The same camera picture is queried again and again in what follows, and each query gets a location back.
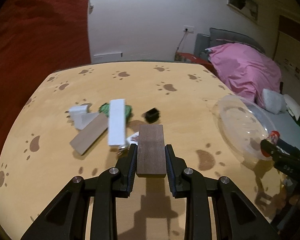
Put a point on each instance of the green keychain case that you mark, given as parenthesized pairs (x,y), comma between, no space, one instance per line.
(104,108)

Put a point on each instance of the mahjong tile keychain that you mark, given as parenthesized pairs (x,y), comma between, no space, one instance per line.
(133,139)

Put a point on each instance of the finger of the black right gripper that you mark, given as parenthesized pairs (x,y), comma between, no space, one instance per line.
(270,149)
(289,149)

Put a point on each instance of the red snack packet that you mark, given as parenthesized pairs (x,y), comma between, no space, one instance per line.
(273,137)

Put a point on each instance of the white foam block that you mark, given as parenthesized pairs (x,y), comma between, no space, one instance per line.
(117,123)

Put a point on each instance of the white power adapter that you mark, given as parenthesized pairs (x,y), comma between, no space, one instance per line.
(78,109)

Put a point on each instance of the white triangular prism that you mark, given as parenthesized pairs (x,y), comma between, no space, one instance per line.
(81,120)

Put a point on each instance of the framed wall picture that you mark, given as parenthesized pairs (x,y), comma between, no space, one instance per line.
(247,8)

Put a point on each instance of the light brown wooden block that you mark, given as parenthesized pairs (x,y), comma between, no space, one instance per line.
(87,136)

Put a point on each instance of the grey headboard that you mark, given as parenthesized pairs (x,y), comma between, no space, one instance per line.
(219,37)

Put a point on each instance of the clear plastic bowl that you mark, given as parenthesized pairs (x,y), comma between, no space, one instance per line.
(243,124)

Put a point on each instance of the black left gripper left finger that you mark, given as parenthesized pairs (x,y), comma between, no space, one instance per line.
(65,217)

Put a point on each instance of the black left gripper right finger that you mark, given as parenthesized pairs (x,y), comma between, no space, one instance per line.
(214,201)

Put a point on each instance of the red gift box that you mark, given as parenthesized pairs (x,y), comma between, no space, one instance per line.
(190,58)

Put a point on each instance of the pink duvet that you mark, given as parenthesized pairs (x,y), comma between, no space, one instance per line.
(245,71)

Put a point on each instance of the small black square cap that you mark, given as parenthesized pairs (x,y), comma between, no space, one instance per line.
(152,115)

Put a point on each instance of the red curtain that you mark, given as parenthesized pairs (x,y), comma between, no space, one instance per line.
(37,37)

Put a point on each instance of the white wall socket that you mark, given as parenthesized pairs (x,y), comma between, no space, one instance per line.
(188,29)

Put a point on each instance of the dark brown wooden block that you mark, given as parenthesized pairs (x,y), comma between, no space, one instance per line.
(151,159)

